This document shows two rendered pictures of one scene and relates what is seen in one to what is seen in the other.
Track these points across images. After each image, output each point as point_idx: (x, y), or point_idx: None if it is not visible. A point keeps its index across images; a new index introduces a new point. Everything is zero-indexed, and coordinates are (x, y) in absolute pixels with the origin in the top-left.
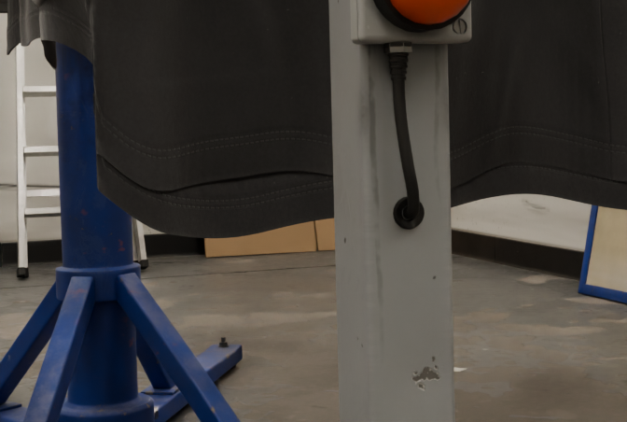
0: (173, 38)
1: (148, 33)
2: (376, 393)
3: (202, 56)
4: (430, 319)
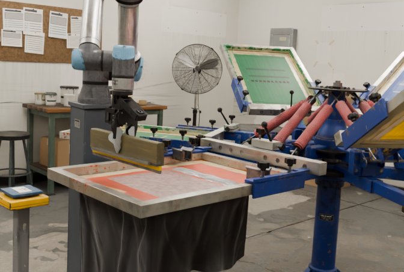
0: (88, 262)
1: (85, 260)
2: None
3: (92, 266)
4: None
